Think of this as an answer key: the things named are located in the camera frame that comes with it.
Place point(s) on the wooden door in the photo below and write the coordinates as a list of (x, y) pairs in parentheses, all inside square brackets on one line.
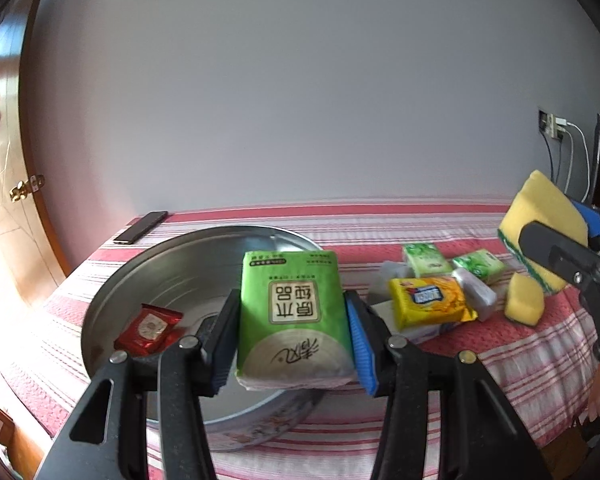
[(24, 125)]

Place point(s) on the small yellow sponge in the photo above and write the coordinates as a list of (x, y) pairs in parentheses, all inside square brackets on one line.
[(524, 302)]

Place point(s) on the grey white plastic packet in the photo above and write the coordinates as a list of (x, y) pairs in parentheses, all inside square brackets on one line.
[(387, 280)]

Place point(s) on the wall power socket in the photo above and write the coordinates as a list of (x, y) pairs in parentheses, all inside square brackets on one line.
[(550, 124)]

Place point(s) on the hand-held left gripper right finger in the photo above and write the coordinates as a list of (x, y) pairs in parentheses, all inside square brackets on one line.
[(360, 347)]

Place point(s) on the red snack packet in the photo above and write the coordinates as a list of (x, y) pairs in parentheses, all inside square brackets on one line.
[(147, 330)]

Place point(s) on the black smartphone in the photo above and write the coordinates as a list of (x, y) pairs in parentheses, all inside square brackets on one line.
[(139, 227)]

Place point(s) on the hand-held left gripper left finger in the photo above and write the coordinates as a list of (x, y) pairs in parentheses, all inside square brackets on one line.
[(223, 347)]

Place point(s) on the round metal basin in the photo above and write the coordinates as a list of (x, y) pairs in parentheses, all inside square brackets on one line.
[(144, 280)]

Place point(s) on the large green tissue pack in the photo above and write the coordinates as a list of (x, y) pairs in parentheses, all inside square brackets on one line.
[(290, 320)]

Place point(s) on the yellow soap packet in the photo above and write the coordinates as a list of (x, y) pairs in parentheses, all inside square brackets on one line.
[(430, 302)]

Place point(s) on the clear white plastic packet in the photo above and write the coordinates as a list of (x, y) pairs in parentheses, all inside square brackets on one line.
[(477, 295)]

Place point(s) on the large yellow green sponge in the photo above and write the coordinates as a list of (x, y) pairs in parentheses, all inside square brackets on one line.
[(542, 210)]

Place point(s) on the red striped tablecloth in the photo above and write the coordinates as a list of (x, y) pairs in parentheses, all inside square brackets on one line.
[(525, 365)]

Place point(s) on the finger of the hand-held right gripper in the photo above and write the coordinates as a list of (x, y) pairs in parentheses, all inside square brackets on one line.
[(590, 220), (555, 250)]

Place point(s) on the small green tissue pack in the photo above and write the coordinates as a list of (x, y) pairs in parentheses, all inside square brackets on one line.
[(480, 266), (427, 260)]

